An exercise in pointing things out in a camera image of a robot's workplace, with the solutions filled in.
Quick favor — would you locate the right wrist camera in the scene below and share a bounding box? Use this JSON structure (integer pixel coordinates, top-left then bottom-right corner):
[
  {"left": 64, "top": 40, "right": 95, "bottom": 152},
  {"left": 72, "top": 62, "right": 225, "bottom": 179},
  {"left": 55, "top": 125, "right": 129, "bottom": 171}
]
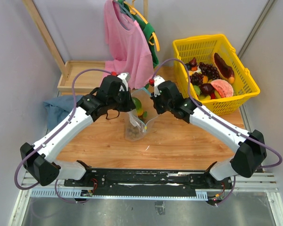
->
[{"left": 149, "top": 75, "right": 165, "bottom": 97}]

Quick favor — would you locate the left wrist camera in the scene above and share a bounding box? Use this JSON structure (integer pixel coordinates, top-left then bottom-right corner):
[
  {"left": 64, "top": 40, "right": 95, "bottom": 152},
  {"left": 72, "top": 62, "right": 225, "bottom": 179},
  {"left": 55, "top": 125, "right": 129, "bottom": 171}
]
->
[{"left": 111, "top": 72, "right": 130, "bottom": 91}]

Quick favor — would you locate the yellow plastic basket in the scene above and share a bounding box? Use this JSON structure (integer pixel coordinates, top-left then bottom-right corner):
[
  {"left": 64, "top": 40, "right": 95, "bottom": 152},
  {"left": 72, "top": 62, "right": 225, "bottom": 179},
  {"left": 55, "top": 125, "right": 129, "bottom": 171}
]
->
[{"left": 173, "top": 34, "right": 260, "bottom": 115}]

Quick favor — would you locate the pink t-shirt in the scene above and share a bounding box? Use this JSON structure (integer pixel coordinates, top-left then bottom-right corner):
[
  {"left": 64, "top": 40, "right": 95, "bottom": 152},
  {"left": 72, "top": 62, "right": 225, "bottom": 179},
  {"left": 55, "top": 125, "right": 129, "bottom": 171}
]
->
[{"left": 104, "top": 0, "right": 154, "bottom": 89}]

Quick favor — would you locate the clear zip top bag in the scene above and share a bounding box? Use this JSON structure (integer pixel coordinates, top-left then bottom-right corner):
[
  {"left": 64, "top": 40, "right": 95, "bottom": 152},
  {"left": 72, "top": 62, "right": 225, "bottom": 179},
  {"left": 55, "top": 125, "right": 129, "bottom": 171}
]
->
[{"left": 125, "top": 88, "right": 158, "bottom": 139}]

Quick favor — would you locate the dark purple grape bunch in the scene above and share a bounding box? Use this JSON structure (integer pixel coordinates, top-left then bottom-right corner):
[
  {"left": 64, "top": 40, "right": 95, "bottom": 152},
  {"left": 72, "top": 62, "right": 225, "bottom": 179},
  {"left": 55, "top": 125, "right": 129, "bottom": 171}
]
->
[{"left": 199, "top": 62, "right": 221, "bottom": 80}]

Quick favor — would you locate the brown sweet potato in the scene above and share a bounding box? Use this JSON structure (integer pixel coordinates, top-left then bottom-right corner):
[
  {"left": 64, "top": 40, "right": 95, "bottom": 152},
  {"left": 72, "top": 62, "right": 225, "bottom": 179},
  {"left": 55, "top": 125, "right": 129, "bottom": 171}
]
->
[{"left": 212, "top": 53, "right": 235, "bottom": 84}]

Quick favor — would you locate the green yellow mango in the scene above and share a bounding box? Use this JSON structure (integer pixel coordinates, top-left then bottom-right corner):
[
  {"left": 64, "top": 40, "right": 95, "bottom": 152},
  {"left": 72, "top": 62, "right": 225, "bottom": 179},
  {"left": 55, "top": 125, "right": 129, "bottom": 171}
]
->
[{"left": 132, "top": 97, "right": 143, "bottom": 117}]

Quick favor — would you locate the green t-shirt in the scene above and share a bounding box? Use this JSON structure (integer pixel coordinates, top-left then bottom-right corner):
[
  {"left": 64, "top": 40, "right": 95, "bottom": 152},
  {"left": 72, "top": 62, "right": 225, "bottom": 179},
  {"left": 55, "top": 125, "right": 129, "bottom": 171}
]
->
[{"left": 118, "top": 0, "right": 160, "bottom": 68}]

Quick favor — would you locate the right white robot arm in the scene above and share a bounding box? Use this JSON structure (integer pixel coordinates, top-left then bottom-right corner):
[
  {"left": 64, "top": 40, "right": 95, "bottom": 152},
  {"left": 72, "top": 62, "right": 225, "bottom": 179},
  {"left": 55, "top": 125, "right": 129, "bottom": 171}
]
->
[{"left": 150, "top": 76, "right": 266, "bottom": 188}]

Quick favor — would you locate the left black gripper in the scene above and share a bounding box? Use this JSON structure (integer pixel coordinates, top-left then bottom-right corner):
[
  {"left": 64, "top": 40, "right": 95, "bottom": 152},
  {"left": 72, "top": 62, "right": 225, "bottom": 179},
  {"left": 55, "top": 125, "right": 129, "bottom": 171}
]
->
[{"left": 108, "top": 87, "right": 136, "bottom": 112}]

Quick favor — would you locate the watermelon slice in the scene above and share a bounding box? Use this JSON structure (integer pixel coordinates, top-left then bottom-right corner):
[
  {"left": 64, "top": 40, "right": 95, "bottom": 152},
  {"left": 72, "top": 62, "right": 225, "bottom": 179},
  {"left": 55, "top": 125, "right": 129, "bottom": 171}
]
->
[{"left": 210, "top": 79, "right": 233, "bottom": 98}]

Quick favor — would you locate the dark red fig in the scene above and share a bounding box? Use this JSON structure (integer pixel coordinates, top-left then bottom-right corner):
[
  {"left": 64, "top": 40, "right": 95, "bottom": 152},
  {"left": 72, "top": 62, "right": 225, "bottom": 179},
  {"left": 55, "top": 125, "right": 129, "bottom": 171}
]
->
[{"left": 188, "top": 57, "right": 197, "bottom": 67}]

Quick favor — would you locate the blue cloth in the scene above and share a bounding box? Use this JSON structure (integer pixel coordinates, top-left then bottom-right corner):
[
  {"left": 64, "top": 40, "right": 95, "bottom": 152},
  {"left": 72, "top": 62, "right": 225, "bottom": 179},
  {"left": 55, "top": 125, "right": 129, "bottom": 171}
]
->
[{"left": 43, "top": 95, "right": 74, "bottom": 131}]

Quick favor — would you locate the yellow clothes hanger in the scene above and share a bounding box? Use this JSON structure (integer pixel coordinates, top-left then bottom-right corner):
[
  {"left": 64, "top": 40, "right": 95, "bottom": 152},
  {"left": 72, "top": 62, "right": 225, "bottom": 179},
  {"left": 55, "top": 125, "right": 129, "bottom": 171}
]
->
[{"left": 124, "top": 0, "right": 160, "bottom": 52}]

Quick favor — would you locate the green longan bunch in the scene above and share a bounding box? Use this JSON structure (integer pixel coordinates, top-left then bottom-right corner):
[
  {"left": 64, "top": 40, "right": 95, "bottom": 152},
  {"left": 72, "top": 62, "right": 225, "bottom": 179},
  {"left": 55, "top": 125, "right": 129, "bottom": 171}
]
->
[{"left": 125, "top": 126, "right": 143, "bottom": 141}]

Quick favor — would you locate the wooden rack frame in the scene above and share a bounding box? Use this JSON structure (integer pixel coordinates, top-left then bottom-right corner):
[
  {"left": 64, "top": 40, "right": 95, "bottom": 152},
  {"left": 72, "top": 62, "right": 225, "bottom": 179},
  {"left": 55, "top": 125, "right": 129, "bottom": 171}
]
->
[{"left": 22, "top": 0, "right": 149, "bottom": 80}]

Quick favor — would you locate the wooden tray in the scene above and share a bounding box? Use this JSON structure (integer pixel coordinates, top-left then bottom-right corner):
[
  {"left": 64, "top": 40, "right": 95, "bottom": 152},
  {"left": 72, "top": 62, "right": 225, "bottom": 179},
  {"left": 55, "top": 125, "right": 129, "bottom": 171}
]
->
[{"left": 57, "top": 60, "right": 108, "bottom": 93}]

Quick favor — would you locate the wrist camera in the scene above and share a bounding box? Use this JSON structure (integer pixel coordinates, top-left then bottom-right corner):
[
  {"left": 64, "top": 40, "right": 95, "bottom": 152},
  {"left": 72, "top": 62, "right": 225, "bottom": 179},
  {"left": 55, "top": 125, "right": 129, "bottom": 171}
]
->
[
  {"left": 149, "top": 75, "right": 165, "bottom": 97},
  {"left": 111, "top": 72, "right": 130, "bottom": 91}
]

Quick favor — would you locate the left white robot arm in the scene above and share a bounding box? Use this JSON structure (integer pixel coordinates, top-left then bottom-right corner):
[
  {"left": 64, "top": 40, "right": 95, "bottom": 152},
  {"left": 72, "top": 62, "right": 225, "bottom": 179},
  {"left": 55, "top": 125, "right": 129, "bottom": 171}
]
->
[{"left": 20, "top": 73, "right": 135, "bottom": 186}]

